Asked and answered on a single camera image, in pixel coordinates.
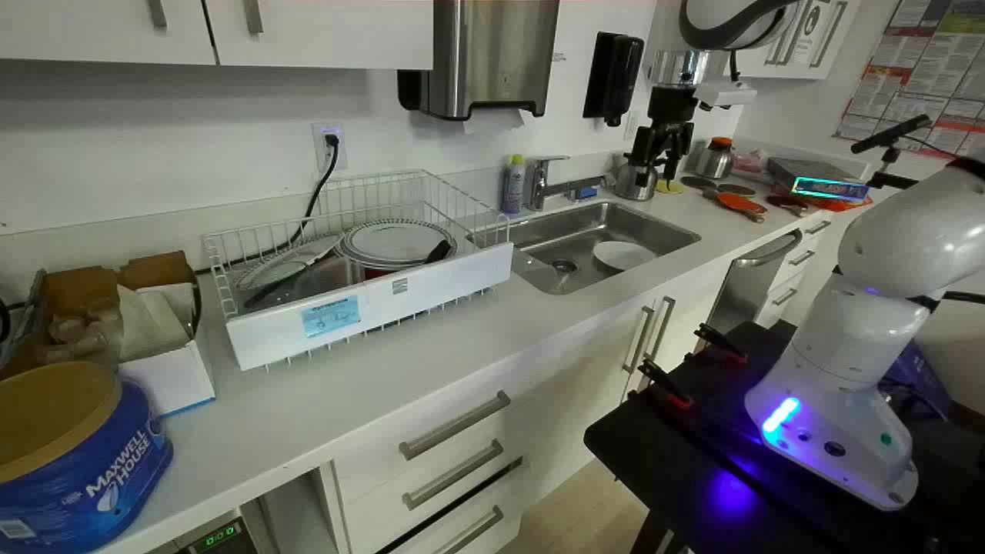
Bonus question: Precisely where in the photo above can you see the white base cabinet door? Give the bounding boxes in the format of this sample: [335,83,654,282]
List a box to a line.
[507,296,663,489]
[643,263,733,378]

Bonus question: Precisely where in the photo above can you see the grey round pot lid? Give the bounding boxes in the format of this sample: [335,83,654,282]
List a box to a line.
[240,236,358,314]

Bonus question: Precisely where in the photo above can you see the orange handled pliers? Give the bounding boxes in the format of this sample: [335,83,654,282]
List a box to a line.
[704,184,769,224]

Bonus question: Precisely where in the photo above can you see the white upper cabinet door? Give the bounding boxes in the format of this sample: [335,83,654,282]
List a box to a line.
[200,0,437,73]
[0,0,220,67]

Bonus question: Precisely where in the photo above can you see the white wire dish rack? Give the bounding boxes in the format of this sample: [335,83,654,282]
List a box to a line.
[197,166,517,374]

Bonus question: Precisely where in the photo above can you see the metal jar red lid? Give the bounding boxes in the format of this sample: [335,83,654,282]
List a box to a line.
[698,136,739,188]

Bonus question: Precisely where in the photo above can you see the dark device teal light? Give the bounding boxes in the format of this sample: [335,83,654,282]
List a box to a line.
[765,154,875,204]

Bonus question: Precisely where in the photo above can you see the white plate dotted rim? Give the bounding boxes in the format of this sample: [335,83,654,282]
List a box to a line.
[340,215,459,276]

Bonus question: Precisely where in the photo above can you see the stainless steel sink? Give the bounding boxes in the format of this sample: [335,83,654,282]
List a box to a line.
[507,197,704,300]

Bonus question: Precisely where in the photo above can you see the printed wall poster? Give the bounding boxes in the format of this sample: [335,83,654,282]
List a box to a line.
[830,0,985,163]

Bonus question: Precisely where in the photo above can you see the small white drawer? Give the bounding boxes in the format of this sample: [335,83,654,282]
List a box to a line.
[754,268,824,332]
[795,214,845,250]
[774,236,833,285]

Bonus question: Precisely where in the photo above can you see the dish soap bottle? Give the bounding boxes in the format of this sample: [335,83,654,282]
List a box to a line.
[498,150,531,219]

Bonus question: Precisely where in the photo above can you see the open white cardboard box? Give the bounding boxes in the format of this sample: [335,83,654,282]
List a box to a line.
[29,250,220,419]

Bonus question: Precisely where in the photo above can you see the white drawer steel handle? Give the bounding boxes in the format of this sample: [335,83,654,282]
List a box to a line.
[332,357,519,470]
[378,470,531,554]
[335,428,526,520]

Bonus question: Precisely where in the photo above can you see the chrome faucet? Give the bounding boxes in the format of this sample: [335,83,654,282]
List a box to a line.
[519,154,610,215]

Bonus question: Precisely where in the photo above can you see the black soap dispenser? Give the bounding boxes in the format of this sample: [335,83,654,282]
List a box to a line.
[583,30,648,131]

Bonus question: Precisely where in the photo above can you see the white wall outlet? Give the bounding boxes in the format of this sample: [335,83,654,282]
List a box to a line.
[310,120,351,173]

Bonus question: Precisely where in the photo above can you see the stainless paper towel dispenser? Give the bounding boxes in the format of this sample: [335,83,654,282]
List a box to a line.
[393,0,564,124]

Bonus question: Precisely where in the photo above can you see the small metal cup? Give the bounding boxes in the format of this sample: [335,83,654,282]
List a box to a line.
[610,163,663,206]

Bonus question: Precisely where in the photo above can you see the black camera on stand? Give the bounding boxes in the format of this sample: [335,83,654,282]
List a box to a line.
[848,110,936,195]

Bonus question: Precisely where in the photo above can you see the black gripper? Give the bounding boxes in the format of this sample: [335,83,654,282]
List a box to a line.
[624,87,701,199]

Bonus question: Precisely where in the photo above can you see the black appliance green display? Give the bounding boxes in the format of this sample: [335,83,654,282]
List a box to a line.
[151,511,256,554]

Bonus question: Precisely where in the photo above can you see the plain white plate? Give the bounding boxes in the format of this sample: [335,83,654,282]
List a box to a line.
[592,236,660,276]

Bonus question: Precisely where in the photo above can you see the black power cord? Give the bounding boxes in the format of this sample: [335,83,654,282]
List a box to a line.
[243,132,346,270]

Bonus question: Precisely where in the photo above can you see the stainless appliance door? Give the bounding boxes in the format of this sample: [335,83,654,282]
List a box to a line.
[704,229,806,339]

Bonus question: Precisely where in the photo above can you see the red black clamp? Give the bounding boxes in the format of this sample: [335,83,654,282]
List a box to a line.
[692,319,751,370]
[636,355,697,417]

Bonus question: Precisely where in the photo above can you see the blue coffee can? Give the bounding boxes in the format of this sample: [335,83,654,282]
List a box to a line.
[0,357,177,554]

